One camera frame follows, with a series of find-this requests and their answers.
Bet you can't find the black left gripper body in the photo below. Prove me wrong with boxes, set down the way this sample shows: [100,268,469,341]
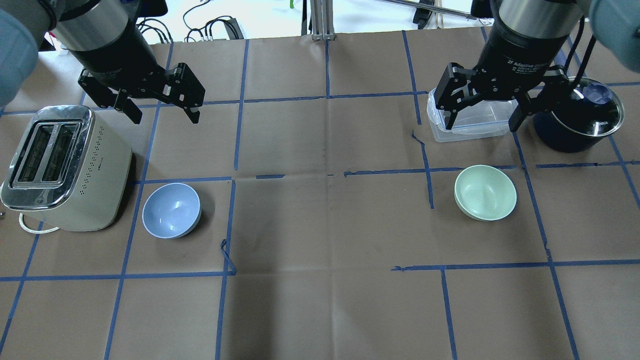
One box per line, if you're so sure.
[69,22,206,111]

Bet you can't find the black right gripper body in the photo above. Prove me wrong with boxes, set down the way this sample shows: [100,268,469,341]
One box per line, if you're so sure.
[434,25,570,113]

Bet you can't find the green bowl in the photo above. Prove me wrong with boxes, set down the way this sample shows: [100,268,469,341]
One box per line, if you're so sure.
[454,164,518,222]

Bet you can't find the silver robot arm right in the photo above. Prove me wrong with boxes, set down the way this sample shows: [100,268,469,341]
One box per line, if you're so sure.
[434,0,639,132]

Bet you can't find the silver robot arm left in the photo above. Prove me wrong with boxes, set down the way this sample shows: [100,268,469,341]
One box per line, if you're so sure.
[0,0,206,124]

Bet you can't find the blue bowl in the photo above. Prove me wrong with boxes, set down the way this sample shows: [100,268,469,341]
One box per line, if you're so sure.
[141,182,202,239]

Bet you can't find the clear plastic food container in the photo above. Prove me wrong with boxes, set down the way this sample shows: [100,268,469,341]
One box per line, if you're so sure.
[427,88,518,143]

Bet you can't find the dark blue saucepan with lid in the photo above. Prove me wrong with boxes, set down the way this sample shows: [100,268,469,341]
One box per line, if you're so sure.
[533,77,625,153]

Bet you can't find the cream two-slot toaster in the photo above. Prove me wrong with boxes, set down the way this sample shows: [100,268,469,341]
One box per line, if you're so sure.
[1,105,133,231]

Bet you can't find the brown paper table cover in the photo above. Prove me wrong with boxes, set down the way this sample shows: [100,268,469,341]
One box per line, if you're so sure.
[1,28,639,360]

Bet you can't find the white toaster power cord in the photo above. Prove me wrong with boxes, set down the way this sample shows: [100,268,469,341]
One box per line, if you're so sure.
[18,212,61,235]

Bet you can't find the aluminium frame post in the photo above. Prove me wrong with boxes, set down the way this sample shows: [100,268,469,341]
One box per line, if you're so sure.
[307,0,336,41]

